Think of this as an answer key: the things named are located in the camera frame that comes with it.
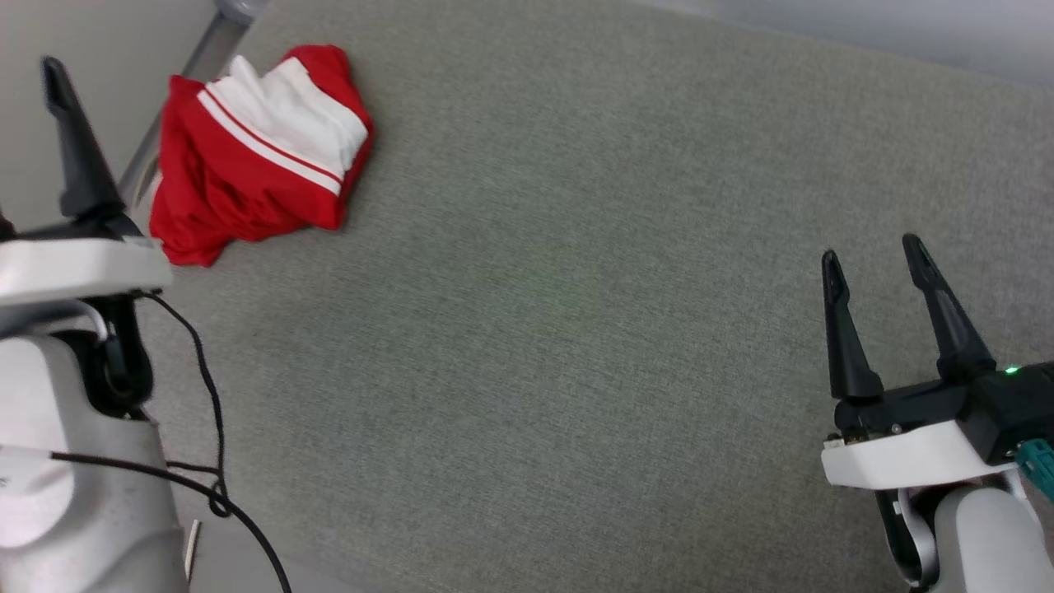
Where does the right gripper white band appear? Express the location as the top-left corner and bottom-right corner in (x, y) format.
(820, 234), (1023, 492)

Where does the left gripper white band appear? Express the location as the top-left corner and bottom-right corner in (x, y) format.
(0, 56), (175, 332)

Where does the red white basketball jersey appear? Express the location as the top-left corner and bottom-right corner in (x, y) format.
(148, 44), (376, 268)

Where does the grey metal frame tube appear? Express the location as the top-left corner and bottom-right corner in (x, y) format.
(118, 0), (269, 211)

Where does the teal right cable connector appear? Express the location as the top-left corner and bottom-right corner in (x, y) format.
(1016, 438), (1054, 501)

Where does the thin black cable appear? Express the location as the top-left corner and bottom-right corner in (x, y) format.
(134, 290), (233, 520)

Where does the thick black cable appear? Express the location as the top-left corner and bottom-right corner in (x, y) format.
(49, 451), (292, 593)

